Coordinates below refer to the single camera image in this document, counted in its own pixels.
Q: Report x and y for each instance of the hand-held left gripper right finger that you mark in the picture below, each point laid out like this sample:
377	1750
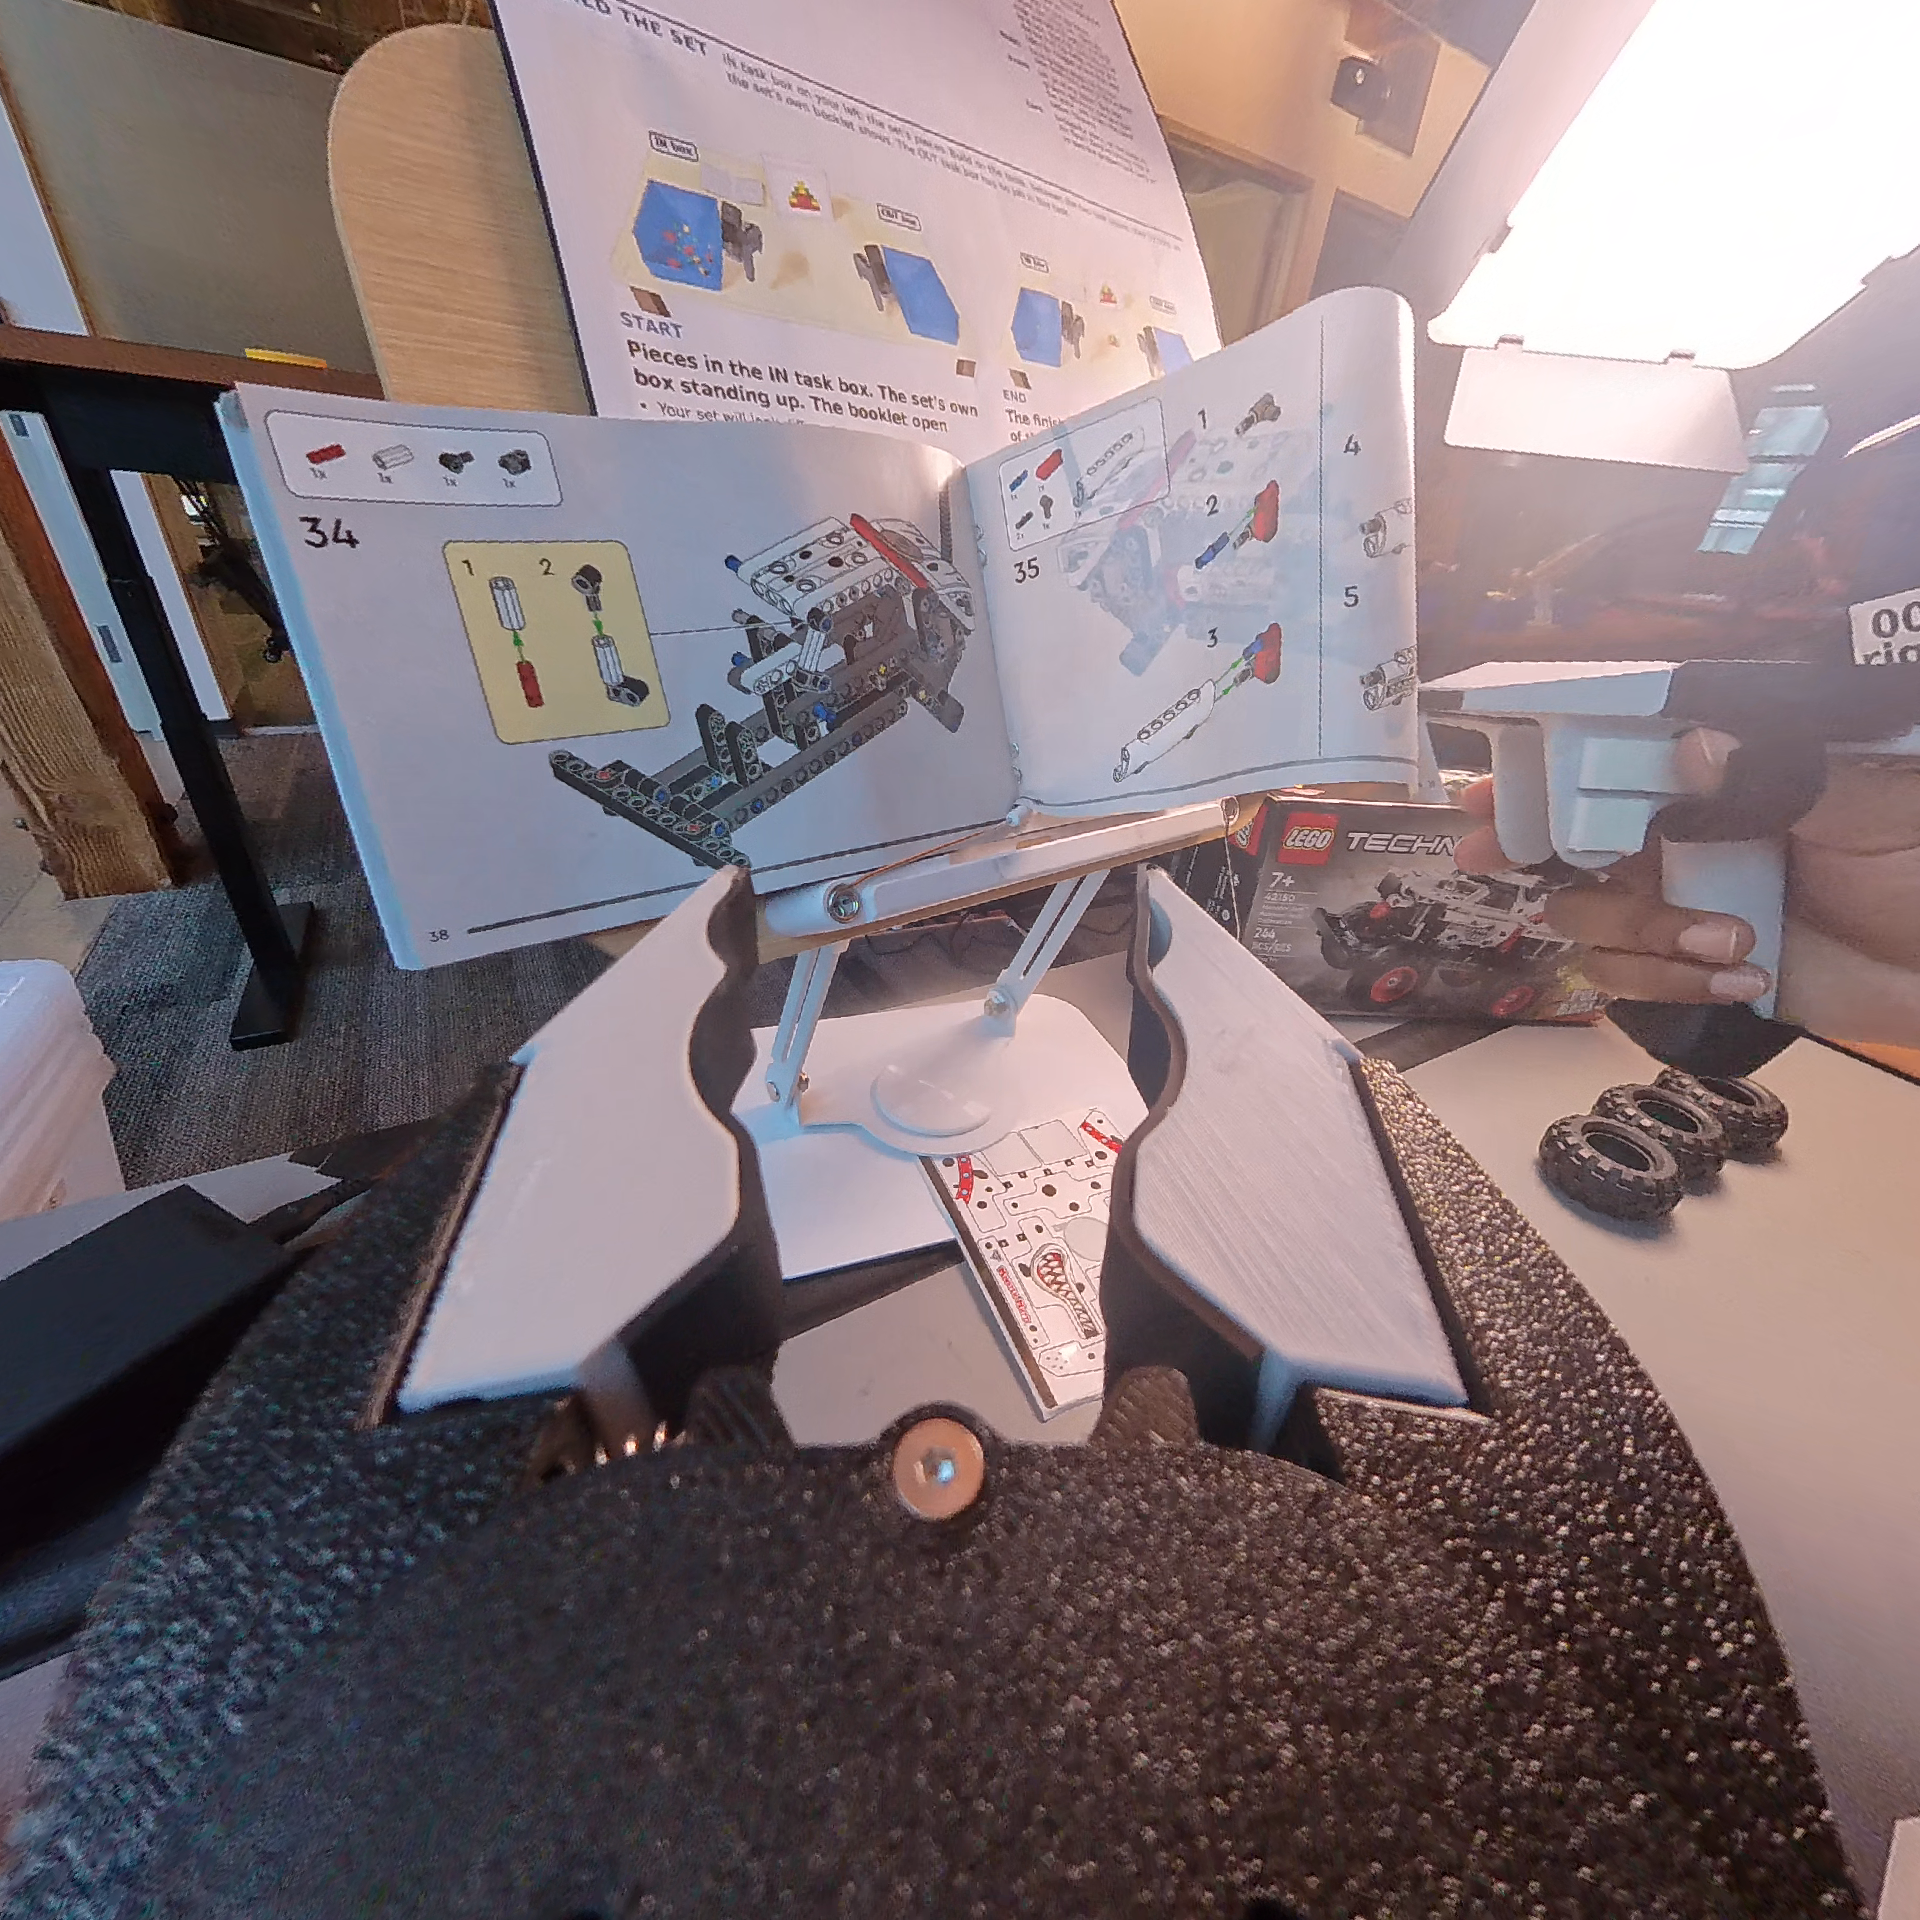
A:
1275	1200

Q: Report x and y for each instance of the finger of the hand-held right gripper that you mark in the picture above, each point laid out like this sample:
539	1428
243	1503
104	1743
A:
1558	687

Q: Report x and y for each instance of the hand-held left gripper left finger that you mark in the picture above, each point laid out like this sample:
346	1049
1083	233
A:
598	1185

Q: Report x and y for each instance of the toy instruction booklet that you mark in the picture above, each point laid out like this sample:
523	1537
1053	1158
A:
826	720

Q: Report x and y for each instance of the grey desk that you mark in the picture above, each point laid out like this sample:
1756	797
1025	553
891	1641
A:
1724	1350

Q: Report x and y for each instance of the white sticker sheet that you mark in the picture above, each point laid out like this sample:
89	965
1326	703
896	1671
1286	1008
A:
1035	1245

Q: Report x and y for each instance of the toy truck box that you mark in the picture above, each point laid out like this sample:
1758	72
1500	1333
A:
1395	901

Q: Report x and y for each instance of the white flat panel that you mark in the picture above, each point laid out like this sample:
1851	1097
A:
1588	412

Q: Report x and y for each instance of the black toy tyre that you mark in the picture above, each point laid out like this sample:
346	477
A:
1732	1106
1604	1166
1664	1126

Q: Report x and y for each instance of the bright ceiling light panel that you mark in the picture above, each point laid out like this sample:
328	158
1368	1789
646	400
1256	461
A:
1724	181

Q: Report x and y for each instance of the printed instruction sheet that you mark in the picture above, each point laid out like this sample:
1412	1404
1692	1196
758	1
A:
901	150

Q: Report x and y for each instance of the dark background table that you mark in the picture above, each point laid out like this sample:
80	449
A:
181	369

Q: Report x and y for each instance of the black wall speaker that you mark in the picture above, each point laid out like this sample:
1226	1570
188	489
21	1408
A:
1377	98

